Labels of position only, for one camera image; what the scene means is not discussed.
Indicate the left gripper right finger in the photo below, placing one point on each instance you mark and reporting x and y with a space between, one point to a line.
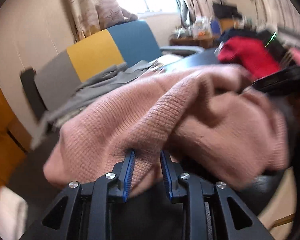
210 211

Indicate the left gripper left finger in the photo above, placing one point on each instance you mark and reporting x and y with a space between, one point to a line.
82 211

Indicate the pink knit sweater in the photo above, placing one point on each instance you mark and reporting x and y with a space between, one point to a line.
209 113

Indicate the red knit sweater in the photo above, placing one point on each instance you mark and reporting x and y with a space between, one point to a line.
251 54

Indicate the dark navy garment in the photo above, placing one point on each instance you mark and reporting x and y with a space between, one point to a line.
230 33

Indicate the folded white knit sweater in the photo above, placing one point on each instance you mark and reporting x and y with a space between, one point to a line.
13 214

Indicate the white window curtain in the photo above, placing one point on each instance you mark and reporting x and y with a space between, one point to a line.
280 16

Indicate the wooden side desk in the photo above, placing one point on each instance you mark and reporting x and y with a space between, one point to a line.
204 42

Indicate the wooden wardrobe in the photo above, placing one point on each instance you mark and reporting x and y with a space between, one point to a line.
14 141

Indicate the grey garment on chair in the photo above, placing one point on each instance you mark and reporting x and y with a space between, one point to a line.
100 84

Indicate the black rolled mat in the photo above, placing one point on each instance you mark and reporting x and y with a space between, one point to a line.
32 93

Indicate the grey yellow blue chair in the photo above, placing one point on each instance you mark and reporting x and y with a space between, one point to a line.
128 42

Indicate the beige patterned curtain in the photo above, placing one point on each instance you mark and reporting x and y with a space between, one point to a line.
92 16

